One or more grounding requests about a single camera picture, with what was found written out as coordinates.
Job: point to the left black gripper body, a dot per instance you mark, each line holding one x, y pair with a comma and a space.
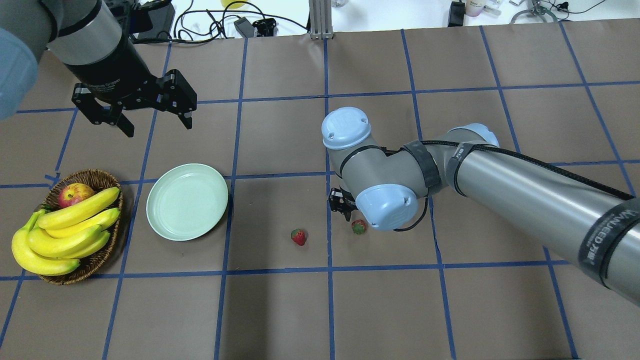
107, 71

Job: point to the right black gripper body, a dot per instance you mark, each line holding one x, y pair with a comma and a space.
338, 202

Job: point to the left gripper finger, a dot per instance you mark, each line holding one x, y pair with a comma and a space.
126, 127
186, 119

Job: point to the red strawberry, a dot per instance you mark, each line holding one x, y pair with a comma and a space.
299, 236
358, 227

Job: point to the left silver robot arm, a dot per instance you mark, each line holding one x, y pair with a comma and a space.
86, 37

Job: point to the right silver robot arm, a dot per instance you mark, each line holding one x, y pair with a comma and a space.
593, 226

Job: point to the light green plate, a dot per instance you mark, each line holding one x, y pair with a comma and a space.
187, 202

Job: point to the red yellow apple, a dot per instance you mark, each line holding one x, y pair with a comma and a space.
73, 194

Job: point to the brown wicker basket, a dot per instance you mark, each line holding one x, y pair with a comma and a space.
98, 180

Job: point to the black power adapter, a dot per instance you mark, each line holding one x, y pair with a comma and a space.
245, 28

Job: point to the yellow banana bunch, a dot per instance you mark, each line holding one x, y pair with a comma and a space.
54, 243

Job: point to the aluminium frame post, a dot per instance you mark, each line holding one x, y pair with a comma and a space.
320, 19

